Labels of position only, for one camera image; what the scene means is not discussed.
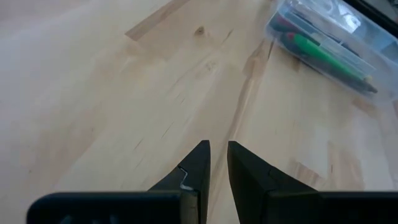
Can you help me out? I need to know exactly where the black pen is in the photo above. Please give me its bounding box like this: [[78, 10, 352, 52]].
[[292, 9, 361, 58]]

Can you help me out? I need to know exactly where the green marker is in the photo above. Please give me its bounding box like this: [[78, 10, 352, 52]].
[[285, 32, 374, 85]]

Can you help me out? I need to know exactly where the green marker pen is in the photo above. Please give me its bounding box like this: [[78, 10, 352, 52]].
[[279, 37, 379, 94]]

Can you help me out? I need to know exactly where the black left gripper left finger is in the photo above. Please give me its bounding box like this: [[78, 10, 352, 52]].
[[148, 139, 211, 224]]

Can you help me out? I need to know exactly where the clear plastic supply box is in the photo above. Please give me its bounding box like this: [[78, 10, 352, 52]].
[[264, 0, 398, 100]]

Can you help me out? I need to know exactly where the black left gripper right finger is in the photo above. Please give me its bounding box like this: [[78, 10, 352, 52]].
[[227, 141, 322, 224]]

